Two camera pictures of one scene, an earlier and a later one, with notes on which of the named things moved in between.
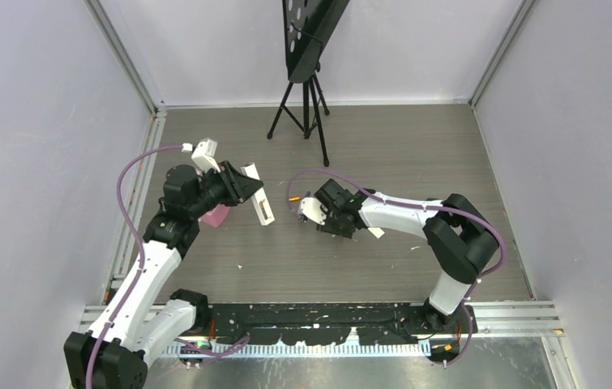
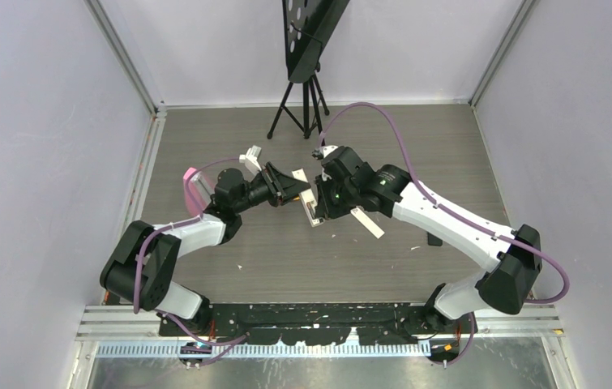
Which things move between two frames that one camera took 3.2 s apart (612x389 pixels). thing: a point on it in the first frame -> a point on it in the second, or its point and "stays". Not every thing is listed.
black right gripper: (327, 227) -> (325, 209)
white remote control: (259, 198) -> (307, 200)
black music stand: (307, 24) stays
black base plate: (323, 323) stays
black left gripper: (238, 187) -> (281, 188)
